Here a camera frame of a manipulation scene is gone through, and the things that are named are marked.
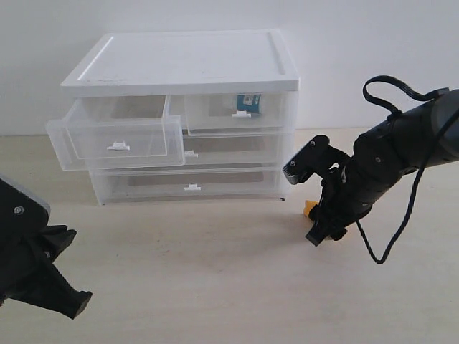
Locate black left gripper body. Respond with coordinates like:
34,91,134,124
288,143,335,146
1,225,77,297

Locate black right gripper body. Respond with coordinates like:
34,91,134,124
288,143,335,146
310,166,372,240

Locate yellow cheese wedge toy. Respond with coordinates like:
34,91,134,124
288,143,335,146
303,200,318,218

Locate white pill bottle teal label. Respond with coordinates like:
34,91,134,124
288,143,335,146
235,93,267,115

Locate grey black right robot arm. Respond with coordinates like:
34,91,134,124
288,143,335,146
305,90,458,245

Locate middle wide clear drawer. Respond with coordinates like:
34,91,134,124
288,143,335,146
183,133,294,166

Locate wide clear drawer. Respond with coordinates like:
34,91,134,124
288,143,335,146
183,133,294,166
89,163,290,205

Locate bottom wide clear drawer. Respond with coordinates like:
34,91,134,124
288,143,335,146
89,163,290,205

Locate white plastic drawer cabinet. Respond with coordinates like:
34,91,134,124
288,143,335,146
60,28,301,207

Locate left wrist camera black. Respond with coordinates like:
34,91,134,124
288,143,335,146
1,175,51,261

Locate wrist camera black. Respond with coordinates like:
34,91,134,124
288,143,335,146
283,135,350,185
1,175,51,261

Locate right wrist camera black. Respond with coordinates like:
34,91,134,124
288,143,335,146
283,135,350,185

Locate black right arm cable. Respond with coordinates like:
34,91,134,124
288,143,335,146
354,75,459,264

